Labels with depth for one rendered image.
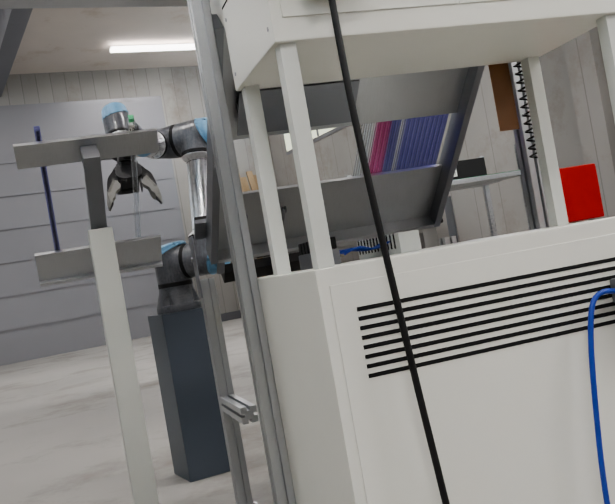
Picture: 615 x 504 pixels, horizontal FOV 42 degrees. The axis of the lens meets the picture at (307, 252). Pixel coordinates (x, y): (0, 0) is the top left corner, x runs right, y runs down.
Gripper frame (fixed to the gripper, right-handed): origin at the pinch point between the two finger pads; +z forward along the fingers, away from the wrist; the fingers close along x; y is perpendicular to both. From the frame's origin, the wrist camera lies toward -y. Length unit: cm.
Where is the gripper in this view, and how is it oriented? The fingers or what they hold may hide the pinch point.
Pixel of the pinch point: (136, 205)
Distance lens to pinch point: 222.0
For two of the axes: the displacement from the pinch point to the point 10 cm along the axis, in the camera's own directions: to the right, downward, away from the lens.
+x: -9.4, 1.6, -3.0
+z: 2.8, 8.5, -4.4
